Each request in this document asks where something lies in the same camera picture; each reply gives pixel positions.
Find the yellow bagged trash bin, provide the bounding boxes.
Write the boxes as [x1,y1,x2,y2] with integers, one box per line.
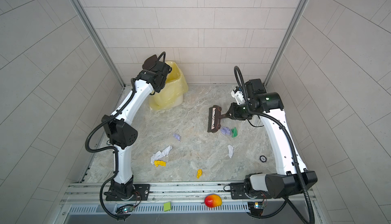
[149,61,188,111]

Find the brown hand brush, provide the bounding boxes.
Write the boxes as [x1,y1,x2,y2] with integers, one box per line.
[207,105,226,133]

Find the dark brown dustpan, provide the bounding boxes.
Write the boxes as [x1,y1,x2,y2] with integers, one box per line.
[142,55,158,70]

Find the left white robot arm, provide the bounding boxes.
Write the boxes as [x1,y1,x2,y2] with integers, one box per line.
[85,55,172,199]

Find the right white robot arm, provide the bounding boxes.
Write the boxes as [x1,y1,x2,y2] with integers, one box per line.
[234,66,317,224]

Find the green paper scrap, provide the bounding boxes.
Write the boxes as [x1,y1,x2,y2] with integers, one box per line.
[231,127,238,138]

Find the purple paper scrap right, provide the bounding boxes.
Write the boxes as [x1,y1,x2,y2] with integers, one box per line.
[220,126,232,135]

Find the white paper scrap right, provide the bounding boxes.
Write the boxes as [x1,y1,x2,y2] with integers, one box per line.
[227,145,234,158]

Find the small purple paper scrap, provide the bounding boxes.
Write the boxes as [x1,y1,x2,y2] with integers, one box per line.
[173,133,181,141]

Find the yellow paper scrap front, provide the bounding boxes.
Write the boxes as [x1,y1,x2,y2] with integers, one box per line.
[196,169,203,179]

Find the yellow paper scrap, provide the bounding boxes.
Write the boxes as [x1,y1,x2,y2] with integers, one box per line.
[154,160,167,167]
[196,169,203,179]

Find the white paper scrap long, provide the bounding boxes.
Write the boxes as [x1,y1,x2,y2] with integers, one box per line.
[159,145,173,158]

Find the white paper scrap left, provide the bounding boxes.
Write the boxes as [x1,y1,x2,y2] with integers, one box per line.
[150,151,162,165]

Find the yellow paper scrap left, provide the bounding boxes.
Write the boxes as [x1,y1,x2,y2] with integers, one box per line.
[154,160,167,167]

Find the red yellow toy mango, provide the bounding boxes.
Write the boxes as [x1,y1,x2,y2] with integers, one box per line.
[204,194,223,208]

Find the right circuit board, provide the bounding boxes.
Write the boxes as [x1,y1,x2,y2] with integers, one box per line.
[247,202,265,219]

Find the circuit board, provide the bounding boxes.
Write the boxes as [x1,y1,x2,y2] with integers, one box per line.
[247,202,265,219]
[116,204,134,214]

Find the green foam cube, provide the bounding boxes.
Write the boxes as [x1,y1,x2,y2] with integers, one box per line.
[164,202,172,212]

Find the left circuit board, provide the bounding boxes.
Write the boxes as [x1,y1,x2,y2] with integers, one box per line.
[116,204,134,214]

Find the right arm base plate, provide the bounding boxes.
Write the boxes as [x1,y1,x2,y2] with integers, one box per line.
[229,181,254,200]

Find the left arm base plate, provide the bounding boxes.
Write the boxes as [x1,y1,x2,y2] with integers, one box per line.
[103,184,150,202]

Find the aluminium rail frame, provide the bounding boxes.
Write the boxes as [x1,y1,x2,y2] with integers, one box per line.
[50,181,308,224]

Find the vertical aluminium corner post left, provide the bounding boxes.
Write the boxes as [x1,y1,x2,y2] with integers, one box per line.
[69,0,125,88]

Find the vertical aluminium corner post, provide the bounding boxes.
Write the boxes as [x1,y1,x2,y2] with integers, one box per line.
[69,0,125,88]
[264,0,309,87]

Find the vertical aluminium corner post right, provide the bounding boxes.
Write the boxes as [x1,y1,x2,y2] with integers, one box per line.
[264,0,309,87]

